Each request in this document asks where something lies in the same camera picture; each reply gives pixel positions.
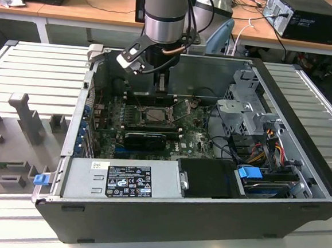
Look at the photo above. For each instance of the silver topped CPU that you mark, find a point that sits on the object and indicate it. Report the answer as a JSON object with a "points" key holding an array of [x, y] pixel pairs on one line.
{"points": [[155, 115]]}

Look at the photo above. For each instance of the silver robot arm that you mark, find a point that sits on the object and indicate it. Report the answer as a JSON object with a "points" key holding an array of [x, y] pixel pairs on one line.
{"points": [[163, 9]]}

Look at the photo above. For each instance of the CPU socket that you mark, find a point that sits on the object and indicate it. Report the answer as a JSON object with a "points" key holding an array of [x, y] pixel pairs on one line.
{"points": [[154, 122]]}

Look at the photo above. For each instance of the black RAM slot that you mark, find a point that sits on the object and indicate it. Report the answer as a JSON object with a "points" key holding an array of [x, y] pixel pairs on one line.
{"points": [[151, 127], [151, 123]]}

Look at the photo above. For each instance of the small black box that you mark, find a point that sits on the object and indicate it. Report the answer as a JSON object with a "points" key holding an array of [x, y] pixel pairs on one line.
{"points": [[139, 7]]}

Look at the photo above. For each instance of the grey case latch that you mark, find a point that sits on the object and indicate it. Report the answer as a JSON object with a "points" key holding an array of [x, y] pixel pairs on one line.
{"points": [[94, 52]]}

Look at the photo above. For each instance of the pale blue teach pendant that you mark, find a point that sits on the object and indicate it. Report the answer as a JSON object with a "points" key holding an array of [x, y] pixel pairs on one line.
{"points": [[220, 36]]}

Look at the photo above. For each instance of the graphics card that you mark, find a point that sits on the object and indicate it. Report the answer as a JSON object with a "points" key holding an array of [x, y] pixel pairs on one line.
{"points": [[144, 142]]}

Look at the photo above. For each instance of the metal drive cage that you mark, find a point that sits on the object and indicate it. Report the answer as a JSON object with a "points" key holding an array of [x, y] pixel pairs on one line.
{"points": [[233, 107]]}

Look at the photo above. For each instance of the green motherboard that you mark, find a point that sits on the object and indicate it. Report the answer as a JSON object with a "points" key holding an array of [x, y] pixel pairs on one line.
{"points": [[187, 148]]}

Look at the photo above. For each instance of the wooden desk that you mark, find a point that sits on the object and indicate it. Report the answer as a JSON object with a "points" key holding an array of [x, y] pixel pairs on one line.
{"points": [[256, 33], [77, 5]]}

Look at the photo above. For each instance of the black plastic shroud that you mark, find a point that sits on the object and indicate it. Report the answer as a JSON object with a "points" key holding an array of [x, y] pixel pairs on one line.
{"points": [[210, 179]]}

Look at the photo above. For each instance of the grey power supply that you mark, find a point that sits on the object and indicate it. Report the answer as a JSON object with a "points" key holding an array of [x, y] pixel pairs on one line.
{"points": [[78, 177]]}

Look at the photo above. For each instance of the blue disk carrier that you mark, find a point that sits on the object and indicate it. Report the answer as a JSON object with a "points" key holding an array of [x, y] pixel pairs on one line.
{"points": [[249, 176]]}

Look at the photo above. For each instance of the black PC tower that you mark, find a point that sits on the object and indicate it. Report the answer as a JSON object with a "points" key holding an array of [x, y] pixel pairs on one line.
{"points": [[314, 26]]}

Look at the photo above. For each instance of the black PC case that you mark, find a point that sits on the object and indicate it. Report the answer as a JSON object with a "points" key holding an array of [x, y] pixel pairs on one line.
{"points": [[161, 224]]}

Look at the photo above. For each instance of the hard disk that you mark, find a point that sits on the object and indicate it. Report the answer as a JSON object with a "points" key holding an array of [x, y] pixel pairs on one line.
{"points": [[267, 189]]}

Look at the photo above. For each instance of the blue case latch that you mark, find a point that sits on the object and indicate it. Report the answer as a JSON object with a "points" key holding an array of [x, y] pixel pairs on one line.
{"points": [[41, 180]]}

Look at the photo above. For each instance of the grey parts rack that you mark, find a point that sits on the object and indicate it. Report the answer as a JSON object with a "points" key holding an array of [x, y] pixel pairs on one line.
{"points": [[16, 158]]}

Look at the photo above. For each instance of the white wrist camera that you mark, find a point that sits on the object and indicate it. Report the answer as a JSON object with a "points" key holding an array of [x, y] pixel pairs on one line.
{"points": [[128, 60]]}

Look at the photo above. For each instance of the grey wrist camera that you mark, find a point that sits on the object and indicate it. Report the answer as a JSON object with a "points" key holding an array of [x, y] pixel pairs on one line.
{"points": [[196, 47]]}

